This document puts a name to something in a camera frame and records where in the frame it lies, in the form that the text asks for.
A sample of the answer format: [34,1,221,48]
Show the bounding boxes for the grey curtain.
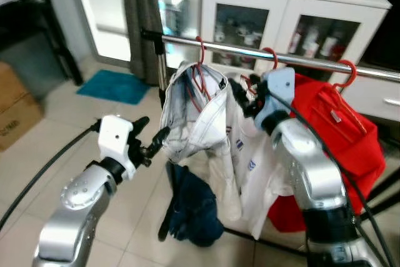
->
[122,0,163,86]

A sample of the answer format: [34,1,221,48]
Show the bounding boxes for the white grey shirt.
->
[161,61,231,164]

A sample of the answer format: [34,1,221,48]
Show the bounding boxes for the red wire clothes hanger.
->
[241,47,279,96]
[331,59,358,89]
[189,36,213,102]

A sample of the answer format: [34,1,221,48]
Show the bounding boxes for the plain red shirt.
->
[267,73,387,233]

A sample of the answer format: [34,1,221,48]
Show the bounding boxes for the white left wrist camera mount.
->
[98,115,138,177]

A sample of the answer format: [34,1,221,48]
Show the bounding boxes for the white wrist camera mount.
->
[98,115,138,177]
[253,67,296,127]

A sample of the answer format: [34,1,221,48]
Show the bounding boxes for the teal floor mat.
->
[76,69,152,105]

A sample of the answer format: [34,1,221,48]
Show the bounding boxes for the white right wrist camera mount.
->
[253,67,296,127]

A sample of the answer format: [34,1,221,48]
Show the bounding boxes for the black side stand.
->
[0,0,82,86]

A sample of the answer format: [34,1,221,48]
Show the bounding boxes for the white shirt with blue logos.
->
[206,79,294,239]

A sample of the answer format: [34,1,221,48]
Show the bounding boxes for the brown cardboard box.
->
[0,61,44,152]

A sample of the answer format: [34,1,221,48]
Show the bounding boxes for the white framed glass door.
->
[69,0,201,61]

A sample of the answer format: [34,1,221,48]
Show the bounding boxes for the navy blue cloth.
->
[159,162,224,248]

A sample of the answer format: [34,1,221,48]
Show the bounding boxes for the black media cabinet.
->
[366,0,400,71]

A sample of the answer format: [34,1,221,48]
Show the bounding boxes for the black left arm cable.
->
[0,120,102,230]

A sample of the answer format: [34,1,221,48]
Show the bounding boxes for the metal clothes rack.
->
[141,28,400,258]

